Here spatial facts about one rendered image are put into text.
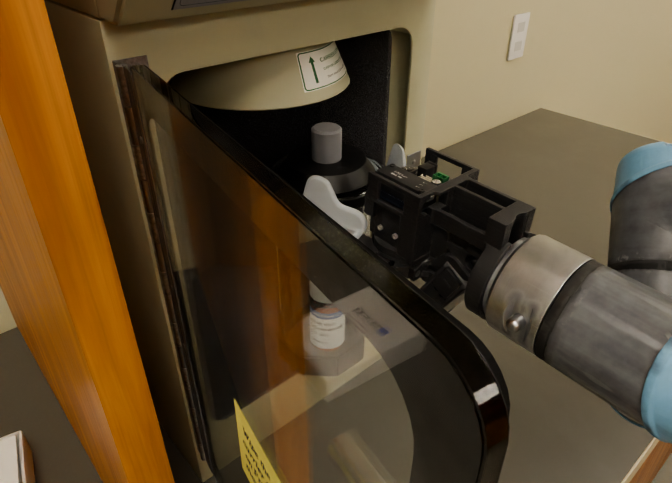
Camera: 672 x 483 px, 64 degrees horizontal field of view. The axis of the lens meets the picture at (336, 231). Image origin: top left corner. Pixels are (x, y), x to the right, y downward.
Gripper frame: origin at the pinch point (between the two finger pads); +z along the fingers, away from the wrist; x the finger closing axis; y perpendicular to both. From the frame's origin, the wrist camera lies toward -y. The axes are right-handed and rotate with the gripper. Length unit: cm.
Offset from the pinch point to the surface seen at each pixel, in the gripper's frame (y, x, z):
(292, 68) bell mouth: 11.7, 1.4, 3.3
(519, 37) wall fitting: -9, -103, 42
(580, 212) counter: -29, -68, 1
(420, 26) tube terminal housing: 13.8, -12.1, 0.8
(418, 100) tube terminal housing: 6.4, -12.7, 0.5
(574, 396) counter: -28.1, -23.1, -21.5
